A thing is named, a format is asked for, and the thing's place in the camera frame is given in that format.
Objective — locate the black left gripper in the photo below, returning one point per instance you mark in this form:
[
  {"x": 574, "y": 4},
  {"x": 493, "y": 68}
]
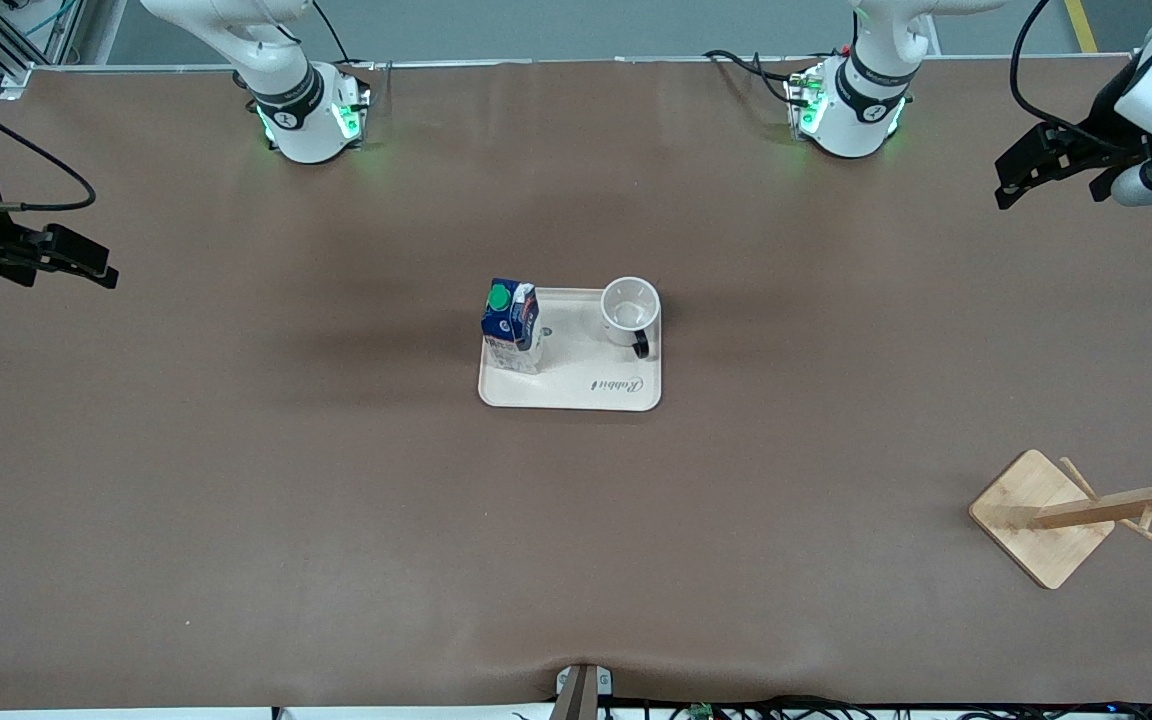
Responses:
[{"x": 1102, "y": 131}]

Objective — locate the blue white milk carton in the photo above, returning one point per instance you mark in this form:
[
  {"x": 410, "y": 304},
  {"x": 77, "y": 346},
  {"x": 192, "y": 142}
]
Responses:
[{"x": 514, "y": 330}]

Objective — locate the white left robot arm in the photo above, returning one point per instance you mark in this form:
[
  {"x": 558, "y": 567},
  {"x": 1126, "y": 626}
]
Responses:
[{"x": 841, "y": 135}]

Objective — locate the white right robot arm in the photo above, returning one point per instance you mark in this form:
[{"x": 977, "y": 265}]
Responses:
[{"x": 306, "y": 140}]

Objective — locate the cream rabbit print tray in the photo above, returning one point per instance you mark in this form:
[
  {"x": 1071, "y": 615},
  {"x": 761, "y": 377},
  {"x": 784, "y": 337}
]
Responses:
[{"x": 586, "y": 385}]

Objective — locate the wooden mug rack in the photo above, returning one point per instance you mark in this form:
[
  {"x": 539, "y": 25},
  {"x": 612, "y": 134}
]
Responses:
[{"x": 1036, "y": 520}]

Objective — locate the brown table cover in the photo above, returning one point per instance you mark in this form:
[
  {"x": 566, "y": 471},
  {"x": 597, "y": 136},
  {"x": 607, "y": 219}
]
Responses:
[{"x": 336, "y": 520}]

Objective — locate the small green circuit board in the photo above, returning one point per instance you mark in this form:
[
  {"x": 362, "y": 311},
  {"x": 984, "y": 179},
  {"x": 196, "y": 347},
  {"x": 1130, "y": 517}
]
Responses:
[{"x": 701, "y": 712}]

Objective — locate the metal table edge bracket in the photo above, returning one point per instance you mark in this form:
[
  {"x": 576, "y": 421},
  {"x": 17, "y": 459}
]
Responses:
[{"x": 576, "y": 695}]

